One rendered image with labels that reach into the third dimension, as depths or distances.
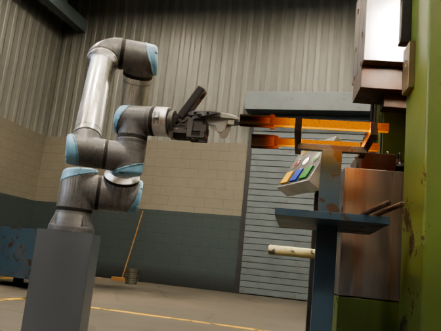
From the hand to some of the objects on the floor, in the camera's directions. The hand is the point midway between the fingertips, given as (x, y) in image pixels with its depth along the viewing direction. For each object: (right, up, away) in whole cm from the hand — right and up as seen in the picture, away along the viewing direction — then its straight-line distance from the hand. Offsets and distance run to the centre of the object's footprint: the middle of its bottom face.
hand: (235, 119), depth 154 cm
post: (+36, -119, +91) cm, 154 cm away
